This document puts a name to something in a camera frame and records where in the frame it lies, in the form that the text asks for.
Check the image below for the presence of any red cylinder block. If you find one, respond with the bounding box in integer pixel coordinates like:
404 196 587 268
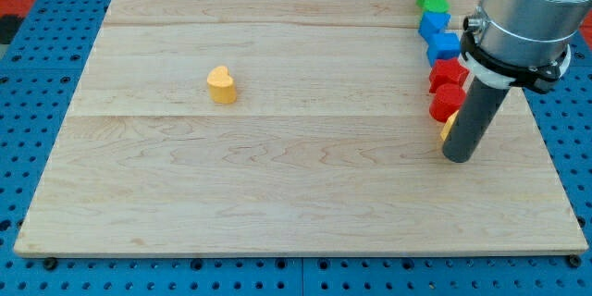
429 83 466 122

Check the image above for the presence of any blue pentagon block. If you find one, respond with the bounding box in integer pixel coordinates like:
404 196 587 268
418 11 451 42

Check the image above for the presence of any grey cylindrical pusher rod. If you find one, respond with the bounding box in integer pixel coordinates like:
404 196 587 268
442 79 508 163

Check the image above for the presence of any blue cube block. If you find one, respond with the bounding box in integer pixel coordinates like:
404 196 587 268
426 32 461 67

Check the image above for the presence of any red star block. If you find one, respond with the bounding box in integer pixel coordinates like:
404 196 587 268
429 58 470 93

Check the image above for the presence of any wooden board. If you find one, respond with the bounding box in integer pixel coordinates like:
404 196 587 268
14 0 588 258

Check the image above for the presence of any yellow heart block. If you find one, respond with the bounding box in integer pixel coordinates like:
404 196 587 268
206 66 237 105

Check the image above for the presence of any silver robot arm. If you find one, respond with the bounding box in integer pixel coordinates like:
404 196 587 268
463 0 591 67

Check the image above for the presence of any yellow hexagon block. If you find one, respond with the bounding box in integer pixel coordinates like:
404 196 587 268
440 111 459 142

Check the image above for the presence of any green cylinder block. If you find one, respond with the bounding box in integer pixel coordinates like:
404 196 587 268
422 0 450 14

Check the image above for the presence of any black white mounting flange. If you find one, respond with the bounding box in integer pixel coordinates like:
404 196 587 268
461 32 572 94

